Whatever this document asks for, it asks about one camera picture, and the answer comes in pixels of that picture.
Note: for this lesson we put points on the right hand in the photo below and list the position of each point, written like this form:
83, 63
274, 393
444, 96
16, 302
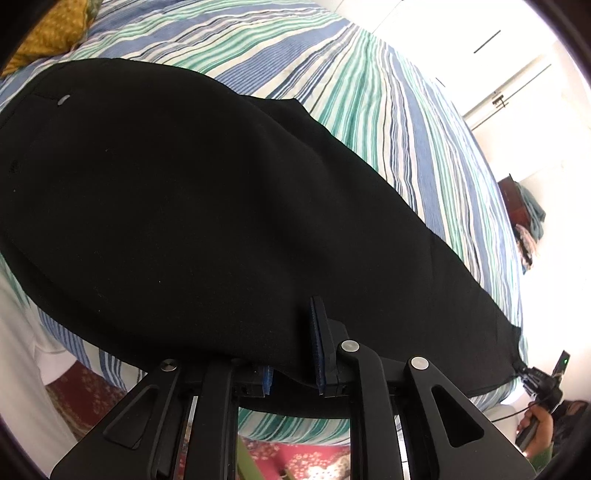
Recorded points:
542, 439

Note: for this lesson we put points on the teal cloth on table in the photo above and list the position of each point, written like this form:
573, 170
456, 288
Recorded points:
537, 214

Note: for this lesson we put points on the red patterned rug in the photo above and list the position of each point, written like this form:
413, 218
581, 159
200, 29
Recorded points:
82, 398

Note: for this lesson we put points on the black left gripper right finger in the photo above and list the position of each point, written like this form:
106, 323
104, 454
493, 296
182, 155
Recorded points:
408, 420

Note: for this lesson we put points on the white wardrobe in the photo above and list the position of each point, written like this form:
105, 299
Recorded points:
505, 70

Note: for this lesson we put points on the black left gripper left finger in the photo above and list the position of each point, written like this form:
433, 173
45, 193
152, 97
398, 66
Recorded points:
173, 424

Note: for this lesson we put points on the green sleeve right forearm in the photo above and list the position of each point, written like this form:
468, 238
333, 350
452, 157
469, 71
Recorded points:
541, 459

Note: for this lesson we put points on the dark wooden side table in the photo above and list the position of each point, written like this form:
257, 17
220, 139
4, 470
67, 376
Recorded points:
514, 203

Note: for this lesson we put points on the black pants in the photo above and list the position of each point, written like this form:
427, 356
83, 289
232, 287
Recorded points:
157, 214

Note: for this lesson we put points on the yellow patterned blanket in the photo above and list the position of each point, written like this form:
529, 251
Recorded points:
63, 28

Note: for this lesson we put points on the blue green striped bed sheet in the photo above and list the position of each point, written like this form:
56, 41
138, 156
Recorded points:
377, 103

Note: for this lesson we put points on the pile of clothes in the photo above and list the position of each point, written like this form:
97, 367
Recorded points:
526, 246

